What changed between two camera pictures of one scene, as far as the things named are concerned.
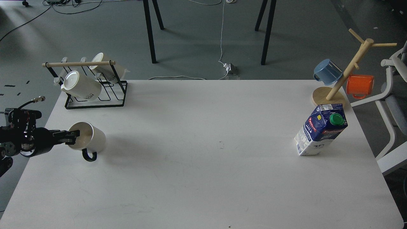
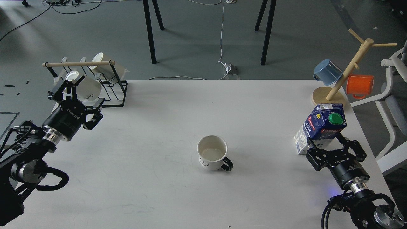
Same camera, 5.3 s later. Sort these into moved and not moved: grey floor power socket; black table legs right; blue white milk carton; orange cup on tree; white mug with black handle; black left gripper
Moved: black left gripper; white mug with black handle
Not moved: black table legs right; blue white milk carton; orange cup on tree; grey floor power socket
